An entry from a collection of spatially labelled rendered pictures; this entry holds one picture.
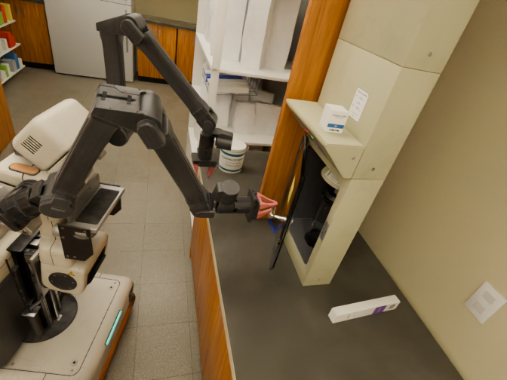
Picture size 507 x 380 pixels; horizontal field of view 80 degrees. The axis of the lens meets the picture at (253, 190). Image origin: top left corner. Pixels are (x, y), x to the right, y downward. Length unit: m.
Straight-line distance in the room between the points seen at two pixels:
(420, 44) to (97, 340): 1.70
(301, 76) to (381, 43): 0.32
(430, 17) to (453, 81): 0.51
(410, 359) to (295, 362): 0.38
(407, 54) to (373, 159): 0.26
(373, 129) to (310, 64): 0.37
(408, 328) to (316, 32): 1.03
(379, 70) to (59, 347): 1.69
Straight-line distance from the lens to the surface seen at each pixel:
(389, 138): 0.87
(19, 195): 0.99
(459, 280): 1.22
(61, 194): 0.89
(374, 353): 1.13
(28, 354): 1.81
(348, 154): 0.82
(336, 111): 0.84
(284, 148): 1.19
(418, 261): 1.32
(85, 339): 1.78
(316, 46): 1.09
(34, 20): 5.99
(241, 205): 0.96
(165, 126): 0.70
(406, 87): 0.82
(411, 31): 0.80
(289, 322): 1.06
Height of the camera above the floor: 1.80
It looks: 34 degrees down
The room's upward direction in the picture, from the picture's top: 14 degrees clockwise
